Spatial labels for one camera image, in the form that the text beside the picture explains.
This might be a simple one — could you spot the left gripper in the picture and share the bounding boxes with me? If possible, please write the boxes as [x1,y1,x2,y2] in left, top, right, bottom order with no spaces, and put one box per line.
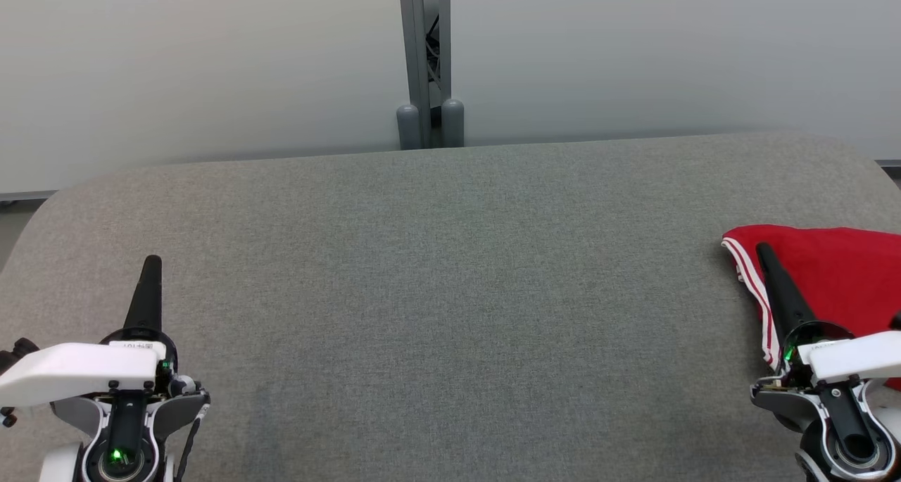
[0,255,211,442]

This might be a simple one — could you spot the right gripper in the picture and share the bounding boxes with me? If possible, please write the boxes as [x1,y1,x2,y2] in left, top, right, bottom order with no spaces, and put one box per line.
[749,242,901,428]

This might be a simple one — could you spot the red basketball jersey white sleeves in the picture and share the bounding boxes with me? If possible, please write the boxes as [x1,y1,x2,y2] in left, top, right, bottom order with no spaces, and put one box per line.
[721,224,901,391]

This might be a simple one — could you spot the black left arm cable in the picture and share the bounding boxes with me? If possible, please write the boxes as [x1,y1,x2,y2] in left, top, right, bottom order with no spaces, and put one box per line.
[175,408,206,482]

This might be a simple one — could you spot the grey rounded post foot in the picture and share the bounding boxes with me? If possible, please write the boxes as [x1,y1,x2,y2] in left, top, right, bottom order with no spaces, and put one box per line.
[441,99,466,148]
[396,103,422,151]

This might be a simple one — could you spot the grey metal partition post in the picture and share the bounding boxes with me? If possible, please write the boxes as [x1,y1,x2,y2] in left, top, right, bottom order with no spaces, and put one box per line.
[398,0,453,149]

